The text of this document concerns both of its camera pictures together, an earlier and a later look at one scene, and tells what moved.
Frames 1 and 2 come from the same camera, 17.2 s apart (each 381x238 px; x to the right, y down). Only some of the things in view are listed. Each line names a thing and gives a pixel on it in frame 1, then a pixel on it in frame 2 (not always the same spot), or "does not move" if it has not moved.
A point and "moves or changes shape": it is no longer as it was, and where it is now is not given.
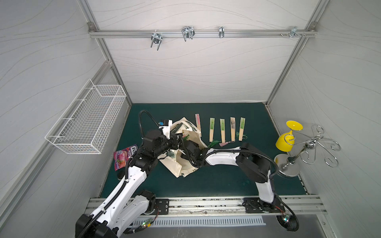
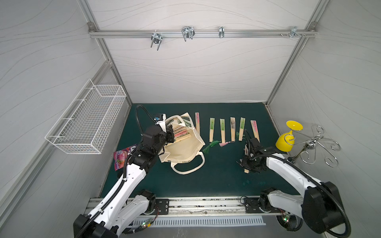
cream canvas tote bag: [174, 159] moves or changes shape
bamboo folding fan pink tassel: [232, 129] -> [222, 132]
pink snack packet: [121, 157] does not move
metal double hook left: [157, 38] does not move
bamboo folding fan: [212, 122] does not move
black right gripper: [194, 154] -> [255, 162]
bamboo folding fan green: [222, 122] does not move
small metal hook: [221, 31] does not move
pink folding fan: [198, 123] does not move
